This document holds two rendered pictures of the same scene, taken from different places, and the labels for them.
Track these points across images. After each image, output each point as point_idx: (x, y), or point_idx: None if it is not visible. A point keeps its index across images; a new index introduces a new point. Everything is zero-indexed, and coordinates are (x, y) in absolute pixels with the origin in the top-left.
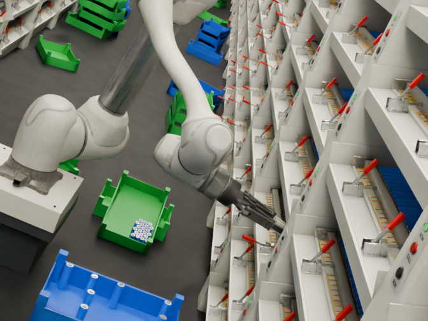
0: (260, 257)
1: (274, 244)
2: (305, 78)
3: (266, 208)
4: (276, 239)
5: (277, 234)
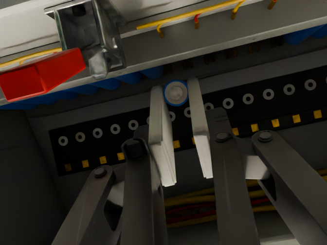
0: (9, 21)
1: (116, 70)
2: None
3: (273, 202)
4: (241, 5)
5: (241, 39)
